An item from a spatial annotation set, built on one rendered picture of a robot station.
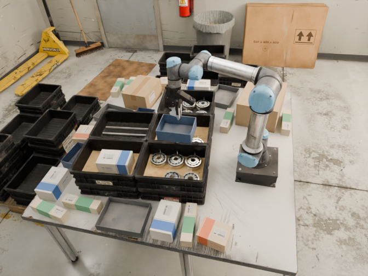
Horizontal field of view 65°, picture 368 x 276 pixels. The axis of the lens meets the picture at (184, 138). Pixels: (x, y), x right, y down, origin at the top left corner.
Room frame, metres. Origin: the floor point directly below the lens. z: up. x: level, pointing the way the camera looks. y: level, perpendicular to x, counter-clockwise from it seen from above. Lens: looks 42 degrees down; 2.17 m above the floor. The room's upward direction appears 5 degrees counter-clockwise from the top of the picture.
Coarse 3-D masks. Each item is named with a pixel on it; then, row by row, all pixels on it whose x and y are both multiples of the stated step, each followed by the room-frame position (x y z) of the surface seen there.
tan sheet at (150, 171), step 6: (150, 156) 1.33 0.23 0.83; (168, 156) 1.31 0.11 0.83; (150, 162) 1.27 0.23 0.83; (150, 168) 1.22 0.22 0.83; (156, 168) 1.22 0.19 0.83; (162, 168) 1.21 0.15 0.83; (168, 168) 1.21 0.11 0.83; (180, 168) 1.20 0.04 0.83; (186, 168) 1.20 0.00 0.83; (144, 174) 1.18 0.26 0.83; (150, 174) 1.17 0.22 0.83; (156, 174) 1.17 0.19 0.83; (162, 174) 1.16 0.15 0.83; (180, 174) 1.15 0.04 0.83; (198, 174) 1.14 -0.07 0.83
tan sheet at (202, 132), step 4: (196, 128) 1.57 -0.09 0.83; (200, 128) 1.56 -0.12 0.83; (204, 128) 1.56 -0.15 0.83; (208, 128) 1.55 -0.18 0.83; (196, 132) 1.52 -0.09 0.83; (200, 132) 1.52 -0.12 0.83; (204, 132) 1.52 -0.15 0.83; (156, 136) 1.51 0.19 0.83; (196, 136) 1.48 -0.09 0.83; (200, 136) 1.48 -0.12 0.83; (204, 136) 1.47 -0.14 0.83; (204, 140) 1.43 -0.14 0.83
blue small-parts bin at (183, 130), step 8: (160, 120) 1.31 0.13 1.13; (168, 120) 1.36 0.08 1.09; (176, 120) 1.34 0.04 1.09; (184, 120) 1.33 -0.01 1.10; (192, 120) 1.31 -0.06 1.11; (160, 128) 1.29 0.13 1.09; (168, 128) 1.31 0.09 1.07; (176, 128) 1.30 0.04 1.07; (184, 128) 1.30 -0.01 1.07; (192, 128) 1.22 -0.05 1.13; (160, 136) 1.22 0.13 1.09; (168, 136) 1.20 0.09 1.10; (176, 136) 1.19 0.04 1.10; (184, 136) 1.18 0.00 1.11; (192, 136) 1.20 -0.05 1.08
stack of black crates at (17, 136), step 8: (16, 120) 2.36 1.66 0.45; (24, 120) 2.41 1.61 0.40; (32, 120) 2.38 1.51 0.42; (8, 128) 2.24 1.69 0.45; (16, 128) 2.32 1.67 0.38; (24, 128) 2.31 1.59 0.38; (16, 136) 2.19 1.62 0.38; (16, 144) 1.97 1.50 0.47; (24, 144) 2.02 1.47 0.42; (24, 152) 1.97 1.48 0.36; (32, 152) 2.05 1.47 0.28
